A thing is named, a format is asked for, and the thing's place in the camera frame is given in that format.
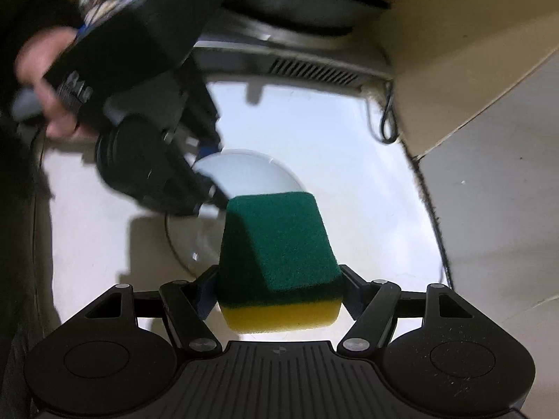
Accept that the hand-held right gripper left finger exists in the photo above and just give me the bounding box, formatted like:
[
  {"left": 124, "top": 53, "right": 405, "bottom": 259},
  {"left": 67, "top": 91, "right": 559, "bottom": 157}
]
[{"left": 83, "top": 265, "right": 223, "bottom": 354}]

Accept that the person's left forearm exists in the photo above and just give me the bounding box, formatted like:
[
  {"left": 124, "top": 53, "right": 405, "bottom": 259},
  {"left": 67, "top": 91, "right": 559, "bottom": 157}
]
[{"left": 0, "top": 0, "right": 86, "bottom": 97}]

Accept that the person's left hand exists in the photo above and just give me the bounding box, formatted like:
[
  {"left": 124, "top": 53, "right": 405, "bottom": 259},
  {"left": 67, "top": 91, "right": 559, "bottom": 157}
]
[{"left": 14, "top": 25, "right": 100, "bottom": 139}]

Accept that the black cable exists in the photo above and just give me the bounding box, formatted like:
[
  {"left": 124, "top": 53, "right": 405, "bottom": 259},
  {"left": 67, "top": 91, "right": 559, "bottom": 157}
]
[{"left": 366, "top": 79, "right": 456, "bottom": 285}]

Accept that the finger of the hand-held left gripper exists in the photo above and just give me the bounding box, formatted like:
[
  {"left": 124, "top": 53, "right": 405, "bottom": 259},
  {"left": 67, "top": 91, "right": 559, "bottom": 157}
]
[
  {"left": 189, "top": 167, "right": 231, "bottom": 218},
  {"left": 183, "top": 63, "right": 225, "bottom": 154}
]

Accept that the steel gas stove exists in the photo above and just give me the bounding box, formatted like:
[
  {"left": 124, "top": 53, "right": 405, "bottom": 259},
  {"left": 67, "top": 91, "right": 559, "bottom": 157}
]
[{"left": 192, "top": 11, "right": 394, "bottom": 93}]

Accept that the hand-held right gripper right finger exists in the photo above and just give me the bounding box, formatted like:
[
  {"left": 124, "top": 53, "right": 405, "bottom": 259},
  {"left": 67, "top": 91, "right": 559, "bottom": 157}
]
[{"left": 338, "top": 265, "right": 475, "bottom": 355}]

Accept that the white plate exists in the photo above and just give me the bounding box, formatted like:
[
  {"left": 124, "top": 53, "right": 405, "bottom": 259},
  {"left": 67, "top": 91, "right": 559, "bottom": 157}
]
[{"left": 164, "top": 148, "right": 307, "bottom": 281}]

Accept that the dark wok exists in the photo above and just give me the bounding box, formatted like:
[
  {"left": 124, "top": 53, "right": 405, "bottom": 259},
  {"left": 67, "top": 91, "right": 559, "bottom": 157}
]
[{"left": 217, "top": 0, "right": 390, "bottom": 38}]

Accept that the green and yellow sponge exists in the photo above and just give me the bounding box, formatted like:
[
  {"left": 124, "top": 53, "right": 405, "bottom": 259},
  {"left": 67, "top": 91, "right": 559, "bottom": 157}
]
[{"left": 213, "top": 191, "right": 347, "bottom": 333}]

